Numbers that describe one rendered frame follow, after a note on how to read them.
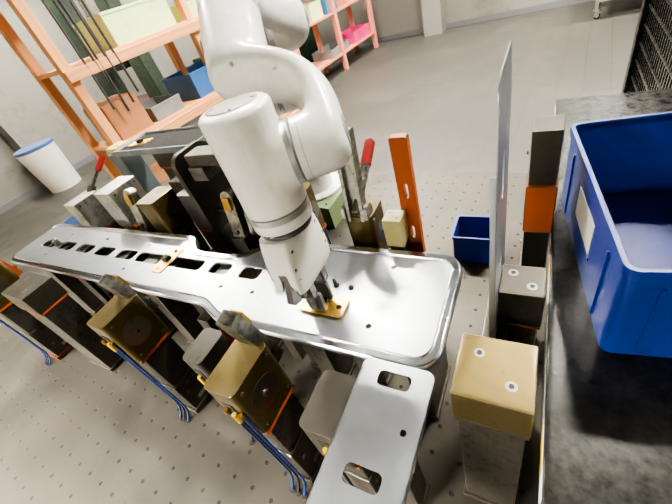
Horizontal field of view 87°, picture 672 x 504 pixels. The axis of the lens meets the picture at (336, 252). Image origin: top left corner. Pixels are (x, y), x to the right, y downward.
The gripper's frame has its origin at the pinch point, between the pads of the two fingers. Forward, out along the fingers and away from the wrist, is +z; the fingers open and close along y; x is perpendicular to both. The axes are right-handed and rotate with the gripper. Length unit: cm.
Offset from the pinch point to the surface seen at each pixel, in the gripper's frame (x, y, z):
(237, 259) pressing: -26.1, -8.0, 3.0
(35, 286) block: -77, 12, 0
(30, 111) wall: -625, -246, 10
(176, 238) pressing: -51, -13, 3
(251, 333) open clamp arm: -3.7, 11.7, -4.2
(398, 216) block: 9.0, -17.2, -3.4
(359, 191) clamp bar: 1.9, -18.7, -7.6
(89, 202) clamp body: -102, -21, -1
